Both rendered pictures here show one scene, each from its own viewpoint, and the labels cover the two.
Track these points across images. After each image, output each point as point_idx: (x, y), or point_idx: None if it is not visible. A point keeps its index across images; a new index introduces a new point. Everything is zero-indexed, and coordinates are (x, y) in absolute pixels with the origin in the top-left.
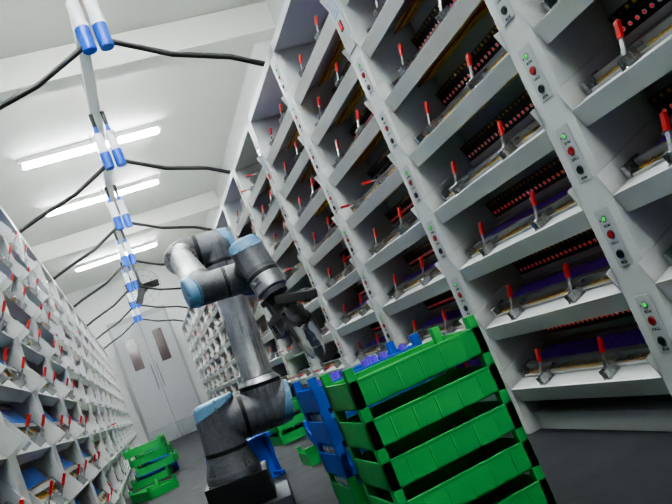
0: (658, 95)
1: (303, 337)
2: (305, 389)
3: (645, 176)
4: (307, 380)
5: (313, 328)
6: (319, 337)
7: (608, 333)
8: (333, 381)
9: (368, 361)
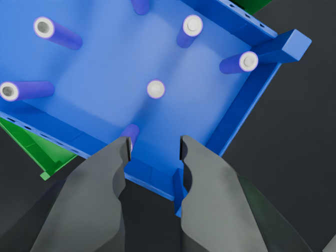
0: None
1: (208, 180)
2: (168, 192)
3: None
4: (307, 47)
5: (86, 208)
6: (104, 161)
7: None
8: (247, 13)
9: (25, 86)
